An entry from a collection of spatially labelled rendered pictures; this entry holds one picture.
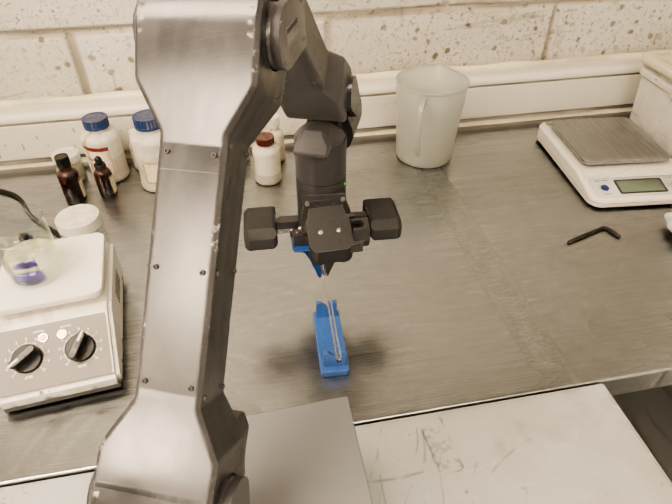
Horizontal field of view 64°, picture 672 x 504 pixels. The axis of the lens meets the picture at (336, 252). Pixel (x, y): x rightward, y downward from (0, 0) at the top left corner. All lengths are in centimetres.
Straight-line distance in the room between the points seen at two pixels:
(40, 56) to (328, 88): 68
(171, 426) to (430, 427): 37
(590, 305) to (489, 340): 16
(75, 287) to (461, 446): 47
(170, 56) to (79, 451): 46
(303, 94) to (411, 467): 39
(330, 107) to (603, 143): 68
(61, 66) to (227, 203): 83
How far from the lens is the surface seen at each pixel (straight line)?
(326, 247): 58
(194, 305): 30
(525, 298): 79
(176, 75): 31
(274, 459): 46
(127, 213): 96
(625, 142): 113
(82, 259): 74
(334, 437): 47
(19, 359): 68
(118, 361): 68
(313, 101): 53
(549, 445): 65
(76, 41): 108
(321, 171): 58
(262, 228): 63
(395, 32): 110
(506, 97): 119
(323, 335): 68
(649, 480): 67
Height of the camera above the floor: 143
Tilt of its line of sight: 40 degrees down
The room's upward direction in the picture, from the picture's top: straight up
